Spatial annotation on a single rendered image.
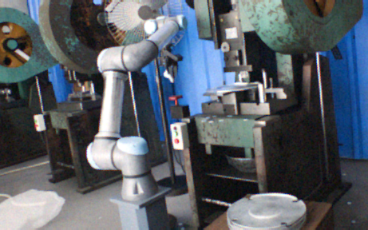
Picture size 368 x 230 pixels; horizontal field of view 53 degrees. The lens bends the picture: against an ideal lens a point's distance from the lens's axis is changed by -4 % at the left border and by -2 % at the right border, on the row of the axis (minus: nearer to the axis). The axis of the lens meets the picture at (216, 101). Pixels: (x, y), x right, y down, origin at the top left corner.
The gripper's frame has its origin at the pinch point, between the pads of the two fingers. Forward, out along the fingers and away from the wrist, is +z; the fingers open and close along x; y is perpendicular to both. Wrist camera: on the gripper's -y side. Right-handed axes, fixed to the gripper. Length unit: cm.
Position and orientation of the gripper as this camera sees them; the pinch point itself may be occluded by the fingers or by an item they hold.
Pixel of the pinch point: (173, 80)
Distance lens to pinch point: 209.6
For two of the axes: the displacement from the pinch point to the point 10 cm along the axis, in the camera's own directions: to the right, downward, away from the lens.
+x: -6.5, 1.8, -7.4
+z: 1.2, 9.8, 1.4
